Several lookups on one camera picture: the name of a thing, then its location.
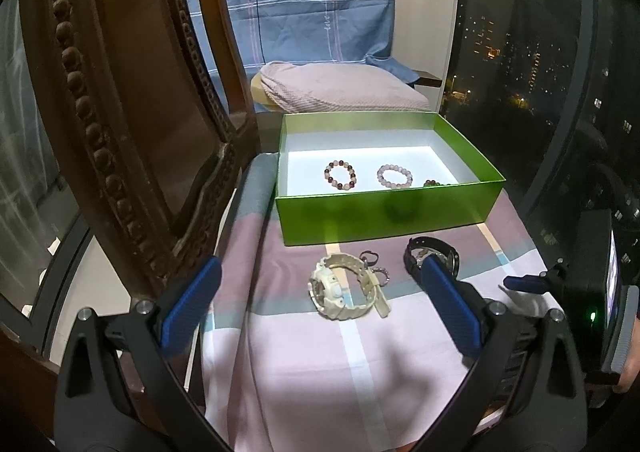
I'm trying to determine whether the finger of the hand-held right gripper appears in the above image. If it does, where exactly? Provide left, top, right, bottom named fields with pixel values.
left=502, top=259, right=568, bottom=295

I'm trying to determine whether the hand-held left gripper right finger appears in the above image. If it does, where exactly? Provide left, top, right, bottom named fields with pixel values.
left=410, top=254, right=588, bottom=452

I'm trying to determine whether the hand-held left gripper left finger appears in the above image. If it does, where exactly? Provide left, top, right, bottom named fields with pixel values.
left=54, top=256, right=223, bottom=452

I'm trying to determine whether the black wristwatch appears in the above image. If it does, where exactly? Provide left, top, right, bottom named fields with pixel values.
left=403, top=236, right=461, bottom=280

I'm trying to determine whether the green cardboard box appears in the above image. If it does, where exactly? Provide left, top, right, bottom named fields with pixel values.
left=274, top=112, right=506, bottom=247

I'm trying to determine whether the cream plastic wristwatch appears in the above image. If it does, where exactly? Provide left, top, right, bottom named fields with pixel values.
left=307, top=252, right=391, bottom=321

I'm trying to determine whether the lavender bead bracelet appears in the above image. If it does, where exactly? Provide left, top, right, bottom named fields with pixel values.
left=376, top=163, right=415, bottom=190

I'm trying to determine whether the red and pink bead bracelet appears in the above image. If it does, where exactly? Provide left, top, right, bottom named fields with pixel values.
left=322, top=159, right=357, bottom=191

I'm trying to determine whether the person's right hand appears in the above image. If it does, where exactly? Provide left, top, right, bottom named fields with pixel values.
left=619, top=347, right=640, bottom=394

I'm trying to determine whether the pink plaid cloth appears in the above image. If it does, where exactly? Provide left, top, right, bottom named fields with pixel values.
left=200, top=152, right=561, bottom=452

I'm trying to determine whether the carved dark wooden chair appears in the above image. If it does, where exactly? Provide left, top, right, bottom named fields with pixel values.
left=0, top=0, right=258, bottom=452

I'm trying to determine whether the pink seat cushion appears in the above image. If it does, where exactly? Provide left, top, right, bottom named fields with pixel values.
left=250, top=60, right=432, bottom=113

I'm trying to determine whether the white cabinet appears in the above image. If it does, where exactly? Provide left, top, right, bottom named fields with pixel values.
left=390, top=0, right=461, bottom=123

